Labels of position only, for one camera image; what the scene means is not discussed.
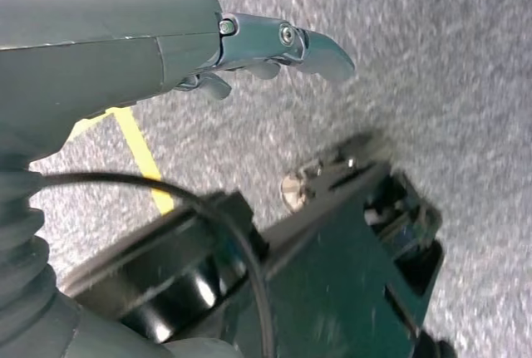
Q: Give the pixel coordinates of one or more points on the yellow floor tape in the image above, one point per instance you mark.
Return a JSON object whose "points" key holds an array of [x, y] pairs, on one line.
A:
{"points": [[143, 157]]}

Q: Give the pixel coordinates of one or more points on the black robot left foot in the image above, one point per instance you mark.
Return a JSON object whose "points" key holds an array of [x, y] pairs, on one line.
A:
{"points": [[332, 278]]}

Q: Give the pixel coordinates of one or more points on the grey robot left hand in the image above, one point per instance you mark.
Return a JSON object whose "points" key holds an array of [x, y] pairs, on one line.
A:
{"points": [[103, 42]]}

